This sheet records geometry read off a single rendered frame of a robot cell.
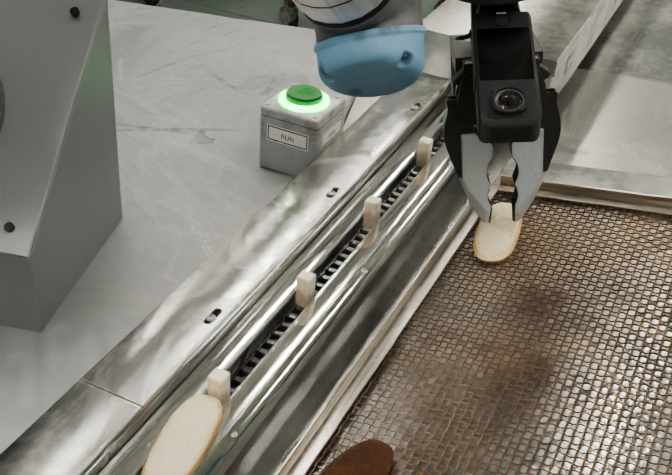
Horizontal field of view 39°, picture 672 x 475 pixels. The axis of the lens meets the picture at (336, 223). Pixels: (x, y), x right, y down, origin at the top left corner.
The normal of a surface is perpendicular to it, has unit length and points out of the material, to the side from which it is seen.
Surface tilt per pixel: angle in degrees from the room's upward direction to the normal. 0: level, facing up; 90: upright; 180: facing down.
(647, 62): 0
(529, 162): 85
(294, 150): 90
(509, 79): 24
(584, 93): 0
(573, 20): 0
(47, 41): 40
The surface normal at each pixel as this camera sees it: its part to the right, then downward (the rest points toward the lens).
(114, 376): 0.07, -0.83
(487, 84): -0.09, -0.55
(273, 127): -0.43, 0.48
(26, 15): -0.07, -0.29
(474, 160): -0.03, 0.49
